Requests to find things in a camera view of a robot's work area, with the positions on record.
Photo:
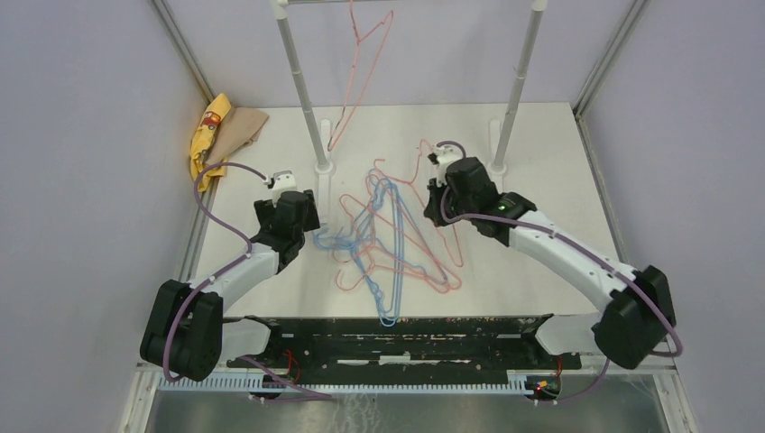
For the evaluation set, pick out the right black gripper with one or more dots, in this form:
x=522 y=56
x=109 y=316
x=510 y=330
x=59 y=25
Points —
x=434 y=201

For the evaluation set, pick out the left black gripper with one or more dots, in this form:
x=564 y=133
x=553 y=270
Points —
x=265 y=212

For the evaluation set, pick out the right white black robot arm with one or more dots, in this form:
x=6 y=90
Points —
x=634 y=315

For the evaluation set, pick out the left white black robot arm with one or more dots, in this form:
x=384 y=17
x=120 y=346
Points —
x=185 y=330

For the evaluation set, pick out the right grey rack pole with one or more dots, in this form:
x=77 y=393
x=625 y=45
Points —
x=500 y=129

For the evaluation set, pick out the grey rack pole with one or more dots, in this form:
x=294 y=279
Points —
x=500 y=129
x=318 y=131

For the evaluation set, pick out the left grey rack pole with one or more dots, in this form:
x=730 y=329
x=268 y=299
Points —
x=318 y=131

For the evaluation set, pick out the beige cloth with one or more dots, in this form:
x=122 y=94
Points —
x=240 y=127

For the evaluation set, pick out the yellow printed cloth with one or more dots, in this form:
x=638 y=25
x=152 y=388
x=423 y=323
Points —
x=205 y=135

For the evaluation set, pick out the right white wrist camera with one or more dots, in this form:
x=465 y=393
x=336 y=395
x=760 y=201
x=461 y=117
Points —
x=442 y=158

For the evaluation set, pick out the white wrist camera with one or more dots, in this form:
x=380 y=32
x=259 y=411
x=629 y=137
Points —
x=442 y=158
x=281 y=181

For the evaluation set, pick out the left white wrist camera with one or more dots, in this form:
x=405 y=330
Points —
x=281 y=181

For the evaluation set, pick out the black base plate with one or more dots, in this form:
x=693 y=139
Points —
x=414 y=351

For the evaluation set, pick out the white slotted cable duct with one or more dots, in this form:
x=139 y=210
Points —
x=254 y=382

